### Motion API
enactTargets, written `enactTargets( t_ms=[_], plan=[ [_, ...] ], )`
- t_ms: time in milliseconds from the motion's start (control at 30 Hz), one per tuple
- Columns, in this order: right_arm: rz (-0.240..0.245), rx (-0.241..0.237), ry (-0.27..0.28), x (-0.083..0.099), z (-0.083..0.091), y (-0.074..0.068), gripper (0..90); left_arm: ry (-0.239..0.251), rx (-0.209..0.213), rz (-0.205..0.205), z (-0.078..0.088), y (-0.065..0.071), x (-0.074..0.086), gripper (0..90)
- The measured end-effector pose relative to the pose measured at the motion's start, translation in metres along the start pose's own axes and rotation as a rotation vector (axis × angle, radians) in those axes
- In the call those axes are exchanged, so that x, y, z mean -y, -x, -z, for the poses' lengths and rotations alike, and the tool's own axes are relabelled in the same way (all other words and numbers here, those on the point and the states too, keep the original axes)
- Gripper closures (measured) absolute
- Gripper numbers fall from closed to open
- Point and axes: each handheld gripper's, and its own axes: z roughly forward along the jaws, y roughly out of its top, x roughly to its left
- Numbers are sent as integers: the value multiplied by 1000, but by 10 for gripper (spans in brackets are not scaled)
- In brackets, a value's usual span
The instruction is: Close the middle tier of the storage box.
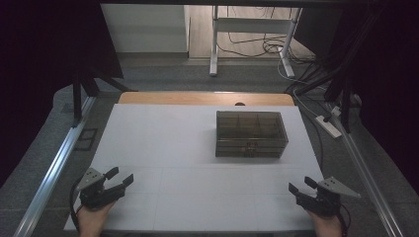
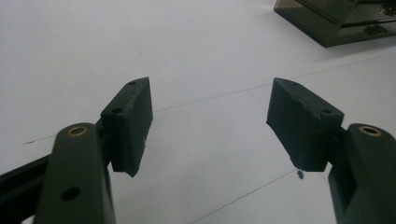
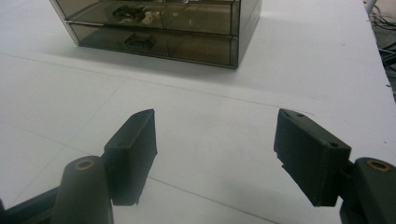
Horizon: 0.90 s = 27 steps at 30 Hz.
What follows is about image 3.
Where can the small beige object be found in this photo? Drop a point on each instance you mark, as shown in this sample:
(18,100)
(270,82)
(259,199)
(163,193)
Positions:
(148,18)

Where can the white metal desk frame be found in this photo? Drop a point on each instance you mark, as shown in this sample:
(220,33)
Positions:
(371,5)

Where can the smoky transparent drawer cabinet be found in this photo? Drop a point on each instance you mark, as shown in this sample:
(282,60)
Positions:
(249,28)

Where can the white table cover sheet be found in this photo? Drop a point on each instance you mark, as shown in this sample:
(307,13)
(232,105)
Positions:
(202,140)

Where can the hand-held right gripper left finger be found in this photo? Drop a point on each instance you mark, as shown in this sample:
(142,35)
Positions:
(130,158)

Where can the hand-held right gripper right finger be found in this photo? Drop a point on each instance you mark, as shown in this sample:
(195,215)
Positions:
(311,158)

